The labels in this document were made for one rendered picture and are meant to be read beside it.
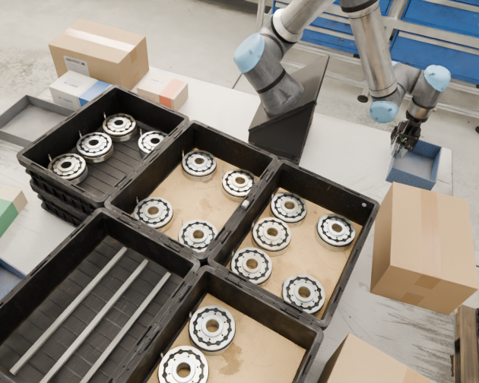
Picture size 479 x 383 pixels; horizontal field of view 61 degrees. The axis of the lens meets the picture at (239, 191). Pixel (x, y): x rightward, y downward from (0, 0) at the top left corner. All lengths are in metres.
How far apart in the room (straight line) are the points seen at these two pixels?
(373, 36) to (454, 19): 1.75
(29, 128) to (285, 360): 1.20
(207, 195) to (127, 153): 0.30
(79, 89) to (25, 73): 1.65
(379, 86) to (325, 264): 0.51
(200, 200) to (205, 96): 0.67
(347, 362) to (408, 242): 0.40
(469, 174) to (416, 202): 1.63
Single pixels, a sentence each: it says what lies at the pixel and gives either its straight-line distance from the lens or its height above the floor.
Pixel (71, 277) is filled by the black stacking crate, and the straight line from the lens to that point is 1.07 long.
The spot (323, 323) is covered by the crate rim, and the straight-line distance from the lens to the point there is 0.90.
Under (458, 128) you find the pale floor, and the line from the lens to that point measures 3.22.
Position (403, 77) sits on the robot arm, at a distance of 1.33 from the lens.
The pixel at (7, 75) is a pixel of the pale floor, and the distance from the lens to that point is 3.30.
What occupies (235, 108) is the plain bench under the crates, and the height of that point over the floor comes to 0.70.
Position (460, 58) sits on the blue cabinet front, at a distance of 2.97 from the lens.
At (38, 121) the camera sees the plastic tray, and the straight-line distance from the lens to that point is 1.68.
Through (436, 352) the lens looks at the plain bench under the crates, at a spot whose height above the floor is 0.70.
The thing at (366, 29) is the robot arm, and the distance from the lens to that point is 1.12.
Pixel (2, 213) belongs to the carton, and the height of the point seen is 0.76.
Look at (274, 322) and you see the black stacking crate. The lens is 0.94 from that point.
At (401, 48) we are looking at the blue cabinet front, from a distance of 2.92.
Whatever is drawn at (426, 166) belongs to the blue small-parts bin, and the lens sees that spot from 1.66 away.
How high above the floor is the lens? 1.73
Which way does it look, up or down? 50 degrees down
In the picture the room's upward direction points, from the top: 7 degrees clockwise
